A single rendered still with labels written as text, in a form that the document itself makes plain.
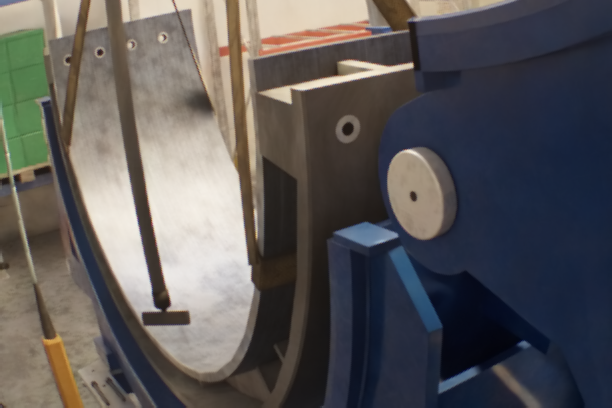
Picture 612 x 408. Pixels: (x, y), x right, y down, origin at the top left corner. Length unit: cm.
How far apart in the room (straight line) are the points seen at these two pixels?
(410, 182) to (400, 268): 20
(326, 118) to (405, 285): 30
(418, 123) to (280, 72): 41
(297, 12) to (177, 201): 693
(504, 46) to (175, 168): 258
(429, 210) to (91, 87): 245
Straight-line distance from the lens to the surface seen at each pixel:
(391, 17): 204
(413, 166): 120
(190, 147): 351
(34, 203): 918
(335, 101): 142
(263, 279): 173
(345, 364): 155
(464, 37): 105
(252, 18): 830
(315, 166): 143
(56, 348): 272
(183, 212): 335
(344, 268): 144
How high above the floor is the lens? 259
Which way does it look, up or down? 15 degrees down
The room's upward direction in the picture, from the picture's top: 7 degrees counter-clockwise
